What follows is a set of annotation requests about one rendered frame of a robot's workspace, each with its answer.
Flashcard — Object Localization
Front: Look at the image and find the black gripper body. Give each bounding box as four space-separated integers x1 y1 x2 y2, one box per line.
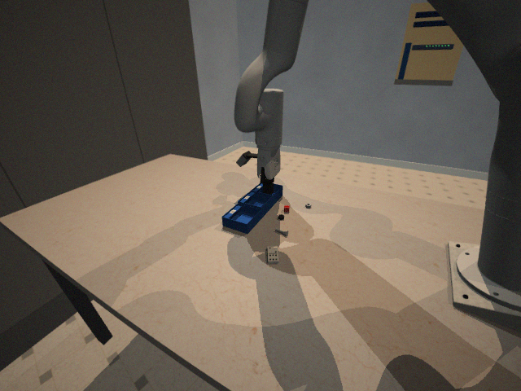
256 145 281 180

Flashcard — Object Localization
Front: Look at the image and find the white domino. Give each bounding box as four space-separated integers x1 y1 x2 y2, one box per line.
268 246 279 263

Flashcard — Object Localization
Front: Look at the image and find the blue bin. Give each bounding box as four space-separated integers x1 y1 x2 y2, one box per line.
222 183 283 234

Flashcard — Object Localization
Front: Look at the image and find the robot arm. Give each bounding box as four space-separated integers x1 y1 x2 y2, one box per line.
234 0 521 311

